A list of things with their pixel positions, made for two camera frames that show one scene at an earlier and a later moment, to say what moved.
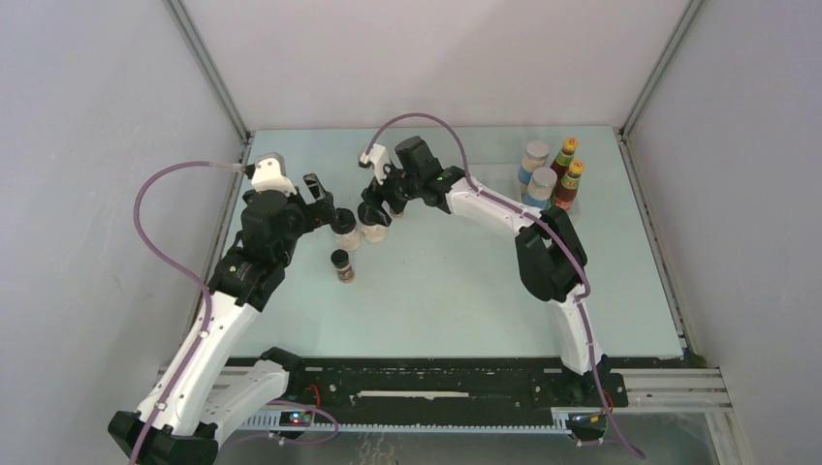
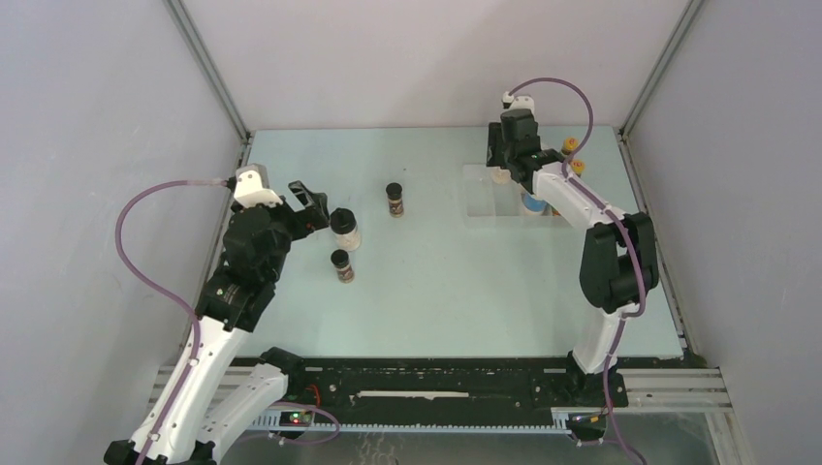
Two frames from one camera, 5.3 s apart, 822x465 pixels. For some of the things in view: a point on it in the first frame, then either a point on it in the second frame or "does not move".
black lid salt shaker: [344, 228] does not move
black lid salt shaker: [374, 220] -> [500, 176]
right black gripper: [376, 193] -> [494, 149]
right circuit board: [587, 421] does not move
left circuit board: [298, 418] does not move
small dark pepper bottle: [340, 258] does not move
